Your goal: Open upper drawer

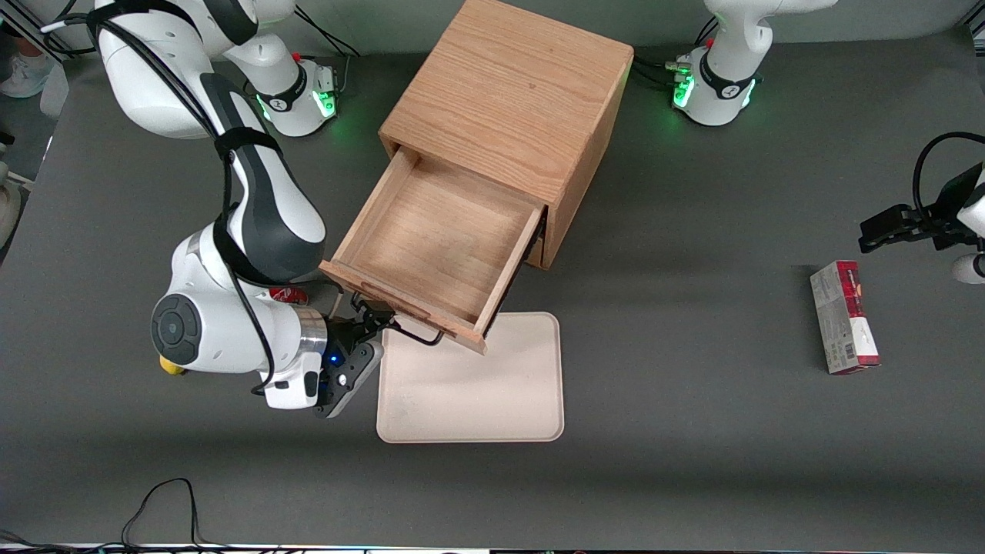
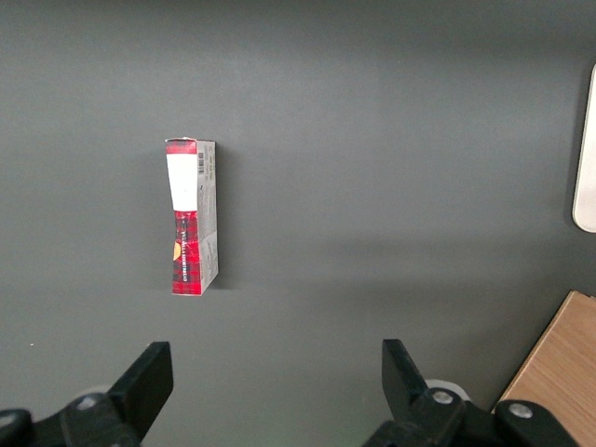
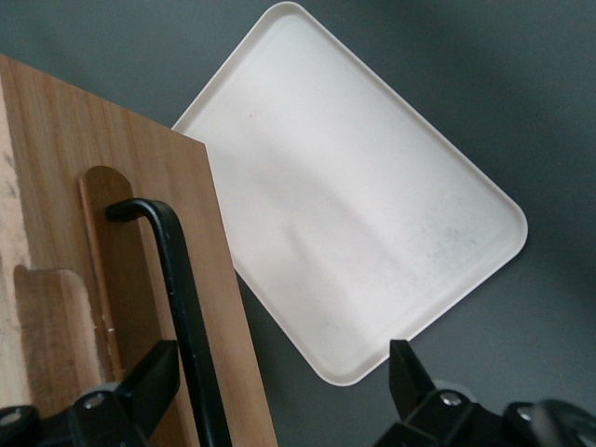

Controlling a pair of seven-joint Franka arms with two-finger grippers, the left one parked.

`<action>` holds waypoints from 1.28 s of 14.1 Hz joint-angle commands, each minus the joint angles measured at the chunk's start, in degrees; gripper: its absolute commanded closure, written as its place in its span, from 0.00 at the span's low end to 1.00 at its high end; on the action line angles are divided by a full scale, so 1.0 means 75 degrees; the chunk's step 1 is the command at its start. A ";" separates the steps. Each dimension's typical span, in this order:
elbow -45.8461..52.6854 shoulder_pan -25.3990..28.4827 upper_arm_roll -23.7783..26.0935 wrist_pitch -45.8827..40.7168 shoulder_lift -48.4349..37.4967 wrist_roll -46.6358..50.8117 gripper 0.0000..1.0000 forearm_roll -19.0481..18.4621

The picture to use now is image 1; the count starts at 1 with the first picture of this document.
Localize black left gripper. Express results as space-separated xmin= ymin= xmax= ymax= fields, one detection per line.
xmin=859 ymin=163 xmax=985 ymax=254

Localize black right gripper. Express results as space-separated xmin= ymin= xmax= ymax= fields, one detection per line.
xmin=313 ymin=295 xmax=398 ymax=421

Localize wooden drawer cabinet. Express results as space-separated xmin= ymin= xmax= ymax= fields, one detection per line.
xmin=378 ymin=0 xmax=636 ymax=271

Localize grey and red carton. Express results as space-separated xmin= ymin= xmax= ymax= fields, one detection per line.
xmin=809 ymin=259 xmax=882 ymax=376

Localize beige rectangular tray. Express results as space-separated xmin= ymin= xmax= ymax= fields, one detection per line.
xmin=376 ymin=311 xmax=566 ymax=445

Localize white sneaker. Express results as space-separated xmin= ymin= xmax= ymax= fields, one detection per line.
xmin=0 ymin=50 xmax=56 ymax=99

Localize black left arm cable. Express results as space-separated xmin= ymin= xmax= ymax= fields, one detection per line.
xmin=912 ymin=131 xmax=985 ymax=212

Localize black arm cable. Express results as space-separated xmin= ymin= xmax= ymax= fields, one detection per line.
xmin=912 ymin=131 xmax=985 ymax=212
xmin=41 ymin=0 xmax=278 ymax=398

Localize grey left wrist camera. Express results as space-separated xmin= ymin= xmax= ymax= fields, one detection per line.
xmin=950 ymin=254 xmax=985 ymax=286

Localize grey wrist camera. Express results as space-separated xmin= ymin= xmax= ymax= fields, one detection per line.
xmin=950 ymin=254 xmax=985 ymax=286
xmin=264 ymin=368 xmax=323 ymax=411

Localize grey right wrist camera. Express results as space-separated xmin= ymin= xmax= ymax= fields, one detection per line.
xmin=264 ymin=368 xmax=323 ymax=411

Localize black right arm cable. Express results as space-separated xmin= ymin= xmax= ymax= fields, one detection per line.
xmin=41 ymin=0 xmax=278 ymax=398

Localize black looped table cable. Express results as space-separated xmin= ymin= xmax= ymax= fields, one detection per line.
xmin=0 ymin=477 xmax=232 ymax=554

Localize metal frame rail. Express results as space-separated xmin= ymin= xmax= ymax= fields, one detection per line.
xmin=0 ymin=11 xmax=79 ymax=64

